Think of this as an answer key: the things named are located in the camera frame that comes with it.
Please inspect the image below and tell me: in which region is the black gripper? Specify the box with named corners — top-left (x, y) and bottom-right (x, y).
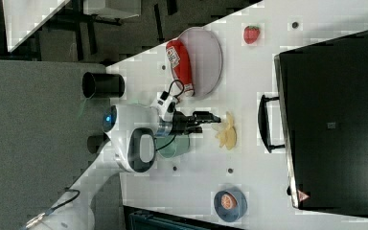
top-left (169, 111), bottom-right (221, 135)

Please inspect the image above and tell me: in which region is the red ketchup bottle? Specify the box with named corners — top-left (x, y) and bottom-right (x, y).
top-left (166, 39), bottom-right (195, 97)

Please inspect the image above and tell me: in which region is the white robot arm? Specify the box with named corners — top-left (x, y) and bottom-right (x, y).
top-left (19, 103), bottom-right (221, 230)

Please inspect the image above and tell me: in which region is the black cylindrical cup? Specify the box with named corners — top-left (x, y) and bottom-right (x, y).
top-left (82, 72), bottom-right (125, 99)

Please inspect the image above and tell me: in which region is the red toy strawberry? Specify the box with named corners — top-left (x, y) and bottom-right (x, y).
top-left (243, 26), bottom-right (261, 44)

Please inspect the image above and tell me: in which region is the black toaster oven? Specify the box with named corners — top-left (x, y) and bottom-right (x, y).
top-left (258, 30), bottom-right (368, 218)

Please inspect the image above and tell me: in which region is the peeled yellow toy banana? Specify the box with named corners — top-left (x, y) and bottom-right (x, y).
top-left (212, 111), bottom-right (237, 150)

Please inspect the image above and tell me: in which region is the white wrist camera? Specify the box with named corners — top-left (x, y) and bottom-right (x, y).
top-left (150, 91), bottom-right (178, 122)

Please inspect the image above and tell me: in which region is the black round container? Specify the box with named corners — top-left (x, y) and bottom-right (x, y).
top-left (86, 134), bottom-right (108, 153)

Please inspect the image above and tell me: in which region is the grey round plate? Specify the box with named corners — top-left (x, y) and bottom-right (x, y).
top-left (178, 27), bottom-right (223, 99)

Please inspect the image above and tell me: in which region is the green mug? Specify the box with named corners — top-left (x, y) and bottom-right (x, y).
top-left (155, 135), bottom-right (190, 158)

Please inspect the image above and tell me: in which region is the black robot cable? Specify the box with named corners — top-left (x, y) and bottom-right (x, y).
top-left (155, 79), bottom-right (186, 152)

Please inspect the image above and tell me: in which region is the blue bowl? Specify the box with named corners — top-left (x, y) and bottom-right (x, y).
top-left (214, 187), bottom-right (247, 222)

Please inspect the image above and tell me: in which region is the white side table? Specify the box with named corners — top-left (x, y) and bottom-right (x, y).
top-left (2, 0), bottom-right (70, 53)

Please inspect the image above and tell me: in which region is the orange slice toy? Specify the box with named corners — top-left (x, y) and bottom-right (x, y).
top-left (221, 193), bottom-right (237, 210)

